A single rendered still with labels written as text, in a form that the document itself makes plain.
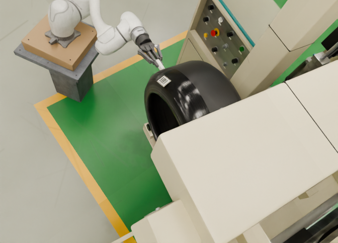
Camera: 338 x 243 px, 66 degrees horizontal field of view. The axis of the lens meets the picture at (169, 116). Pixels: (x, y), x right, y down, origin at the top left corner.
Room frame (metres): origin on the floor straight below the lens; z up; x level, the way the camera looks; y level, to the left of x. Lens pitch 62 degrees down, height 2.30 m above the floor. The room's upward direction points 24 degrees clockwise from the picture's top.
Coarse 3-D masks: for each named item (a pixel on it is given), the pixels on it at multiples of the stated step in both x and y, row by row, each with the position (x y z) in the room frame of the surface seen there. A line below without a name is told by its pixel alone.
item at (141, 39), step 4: (140, 36) 0.93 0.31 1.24; (144, 36) 0.93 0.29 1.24; (140, 40) 0.90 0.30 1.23; (144, 40) 0.91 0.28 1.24; (148, 40) 0.93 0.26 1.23; (140, 44) 0.89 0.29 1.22; (144, 44) 0.90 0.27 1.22; (148, 44) 0.91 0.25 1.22; (152, 44) 0.92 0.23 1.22; (140, 48) 0.87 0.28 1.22; (144, 48) 0.88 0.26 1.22; (144, 52) 0.87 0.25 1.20
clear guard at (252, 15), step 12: (228, 0) 1.36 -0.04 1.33; (240, 0) 1.31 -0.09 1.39; (252, 0) 1.27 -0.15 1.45; (264, 0) 1.23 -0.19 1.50; (276, 0) 1.19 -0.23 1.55; (228, 12) 1.32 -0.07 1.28; (240, 12) 1.28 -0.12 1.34; (252, 12) 1.24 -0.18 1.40; (264, 12) 1.20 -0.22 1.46; (276, 12) 1.17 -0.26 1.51; (240, 24) 1.26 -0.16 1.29; (252, 24) 1.21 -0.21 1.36; (264, 24) 1.18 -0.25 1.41; (252, 36) 1.19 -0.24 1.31
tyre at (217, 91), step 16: (192, 64) 0.77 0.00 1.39; (208, 64) 0.79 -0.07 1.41; (176, 80) 0.63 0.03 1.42; (192, 80) 0.65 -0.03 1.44; (208, 80) 0.68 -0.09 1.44; (224, 80) 0.71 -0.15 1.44; (144, 96) 0.67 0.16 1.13; (160, 96) 0.59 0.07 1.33; (176, 96) 0.56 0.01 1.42; (192, 96) 0.57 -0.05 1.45; (208, 96) 0.61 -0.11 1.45; (224, 96) 0.64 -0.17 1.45; (160, 112) 0.71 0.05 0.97; (176, 112) 0.52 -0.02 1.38; (192, 112) 0.52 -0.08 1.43; (208, 112) 0.54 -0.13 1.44; (160, 128) 0.63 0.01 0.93
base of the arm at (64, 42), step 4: (48, 32) 1.04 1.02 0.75; (76, 32) 1.14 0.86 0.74; (48, 36) 1.01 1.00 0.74; (52, 36) 1.01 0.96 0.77; (56, 36) 1.01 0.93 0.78; (72, 36) 1.09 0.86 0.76; (76, 36) 1.12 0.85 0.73; (52, 40) 0.98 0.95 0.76; (56, 40) 1.00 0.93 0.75; (60, 40) 1.01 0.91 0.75; (64, 40) 1.03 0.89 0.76; (68, 40) 1.05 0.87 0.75; (72, 40) 1.07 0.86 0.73; (52, 44) 0.97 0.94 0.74; (60, 44) 1.00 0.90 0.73; (64, 44) 1.01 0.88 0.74; (68, 44) 1.03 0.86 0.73
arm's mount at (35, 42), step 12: (48, 24) 1.11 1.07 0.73; (84, 24) 1.26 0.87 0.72; (36, 36) 0.97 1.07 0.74; (84, 36) 1.16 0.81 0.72; (96, 36) 1.22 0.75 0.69; (24, 48) 0.89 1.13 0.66; (36, 48) 0.89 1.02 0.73; (48, 48) 0.93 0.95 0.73; (60, 48) 0.97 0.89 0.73; (72, 48) 1.02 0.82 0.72; (84, 48) 1.06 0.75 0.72; (60, 60) 0.89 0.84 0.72; (72, 60) 0.93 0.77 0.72
